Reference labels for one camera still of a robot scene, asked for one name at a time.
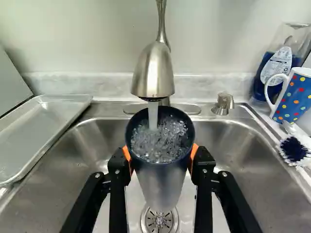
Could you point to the blue polka dot mug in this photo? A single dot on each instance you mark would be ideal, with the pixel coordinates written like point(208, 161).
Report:
point(295, 97)

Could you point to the dark blue tumbler cup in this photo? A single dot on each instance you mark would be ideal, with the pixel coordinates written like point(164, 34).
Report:
point(160, 179)

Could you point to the steel soap pump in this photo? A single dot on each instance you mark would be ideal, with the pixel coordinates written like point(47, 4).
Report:
point(222, 104)

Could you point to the metal baking tray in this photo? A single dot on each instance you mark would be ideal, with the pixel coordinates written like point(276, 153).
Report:
point(31, 136)

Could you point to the stainless steel sink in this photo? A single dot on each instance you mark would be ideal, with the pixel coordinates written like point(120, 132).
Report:
point(243, 170)

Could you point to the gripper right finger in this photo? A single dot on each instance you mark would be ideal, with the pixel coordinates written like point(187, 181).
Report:
point(205, 174)

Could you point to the white dish brush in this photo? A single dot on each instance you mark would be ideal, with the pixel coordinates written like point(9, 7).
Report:
point(292, 149)

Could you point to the brushed steel tap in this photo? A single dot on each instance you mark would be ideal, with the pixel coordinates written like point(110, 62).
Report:
point(153, 72)

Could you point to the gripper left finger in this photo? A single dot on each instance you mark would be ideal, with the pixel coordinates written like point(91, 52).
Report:
point(116, 174)

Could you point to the blue dish soap bottle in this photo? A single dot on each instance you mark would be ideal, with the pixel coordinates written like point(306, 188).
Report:
point(277, 60)

